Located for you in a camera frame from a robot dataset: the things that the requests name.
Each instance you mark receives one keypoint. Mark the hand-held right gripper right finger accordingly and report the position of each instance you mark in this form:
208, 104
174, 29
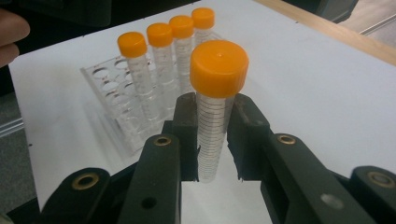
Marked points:
247, 133

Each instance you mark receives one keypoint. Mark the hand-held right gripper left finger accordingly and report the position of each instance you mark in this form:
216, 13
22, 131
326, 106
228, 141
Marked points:
188, 124

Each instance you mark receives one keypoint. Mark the orange-capped clear tube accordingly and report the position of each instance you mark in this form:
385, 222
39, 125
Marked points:
132, 44
203, 18
181, 27
218, 68
159, 34

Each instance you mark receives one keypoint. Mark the clear acrylic tube rack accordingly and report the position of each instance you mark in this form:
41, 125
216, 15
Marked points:
109, 90

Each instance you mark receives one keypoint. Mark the dark cabinet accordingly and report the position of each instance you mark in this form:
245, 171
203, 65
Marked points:
336, 9

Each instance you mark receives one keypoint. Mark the metal floor strip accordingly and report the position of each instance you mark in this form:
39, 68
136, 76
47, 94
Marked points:
379, 24

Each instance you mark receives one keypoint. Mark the aluminium frame rail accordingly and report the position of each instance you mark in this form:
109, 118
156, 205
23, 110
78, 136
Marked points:
11, 129

